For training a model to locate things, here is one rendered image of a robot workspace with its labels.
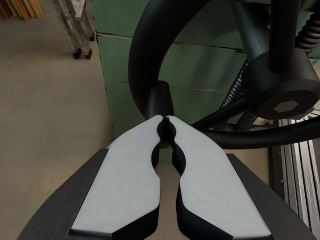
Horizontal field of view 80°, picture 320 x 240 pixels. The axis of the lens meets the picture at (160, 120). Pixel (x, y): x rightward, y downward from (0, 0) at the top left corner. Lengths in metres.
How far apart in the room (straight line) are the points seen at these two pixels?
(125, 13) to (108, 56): 0.10
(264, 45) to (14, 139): 1.11
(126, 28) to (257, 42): 0.22
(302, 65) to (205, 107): 0.37
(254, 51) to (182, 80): 0.24
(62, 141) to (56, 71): 0.48
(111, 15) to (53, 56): 1.13
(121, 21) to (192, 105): 0.28
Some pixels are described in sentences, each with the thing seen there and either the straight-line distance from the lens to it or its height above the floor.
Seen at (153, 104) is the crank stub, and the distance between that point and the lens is 0.15.
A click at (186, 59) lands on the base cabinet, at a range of 0.41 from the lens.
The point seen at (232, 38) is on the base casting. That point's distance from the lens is 0.39.
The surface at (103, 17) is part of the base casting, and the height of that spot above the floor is 0.74.
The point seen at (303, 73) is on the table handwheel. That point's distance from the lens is 0.20.
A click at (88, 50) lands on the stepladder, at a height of 0.04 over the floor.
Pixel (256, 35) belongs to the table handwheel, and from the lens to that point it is 0.25.
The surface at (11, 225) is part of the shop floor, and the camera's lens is 1.05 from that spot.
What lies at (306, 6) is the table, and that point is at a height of 0.85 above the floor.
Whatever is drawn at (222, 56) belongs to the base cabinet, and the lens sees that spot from 0.42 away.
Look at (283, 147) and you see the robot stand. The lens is 1.11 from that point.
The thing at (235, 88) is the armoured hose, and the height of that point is 0.74.
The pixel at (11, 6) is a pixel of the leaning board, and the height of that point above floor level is 0.07.
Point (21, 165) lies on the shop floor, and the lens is 1.10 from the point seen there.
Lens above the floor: 0.94
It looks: 59 degrees down
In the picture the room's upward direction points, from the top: 15 degrees clockwise
